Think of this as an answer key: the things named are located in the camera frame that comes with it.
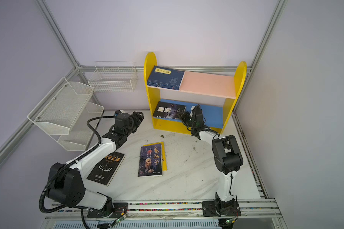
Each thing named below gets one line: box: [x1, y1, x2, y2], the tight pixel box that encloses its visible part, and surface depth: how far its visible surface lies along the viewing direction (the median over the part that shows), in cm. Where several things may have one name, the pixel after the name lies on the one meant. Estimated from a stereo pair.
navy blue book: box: [146, 65, 185, 91], surface depth 78 cm
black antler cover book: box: [86, 151, 126, 187], surface depth 87 cm
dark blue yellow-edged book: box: [137, 143, 163, 177], surface depth 90 cm
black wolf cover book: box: [152, 101, 187, 120], surface depth 100 cm
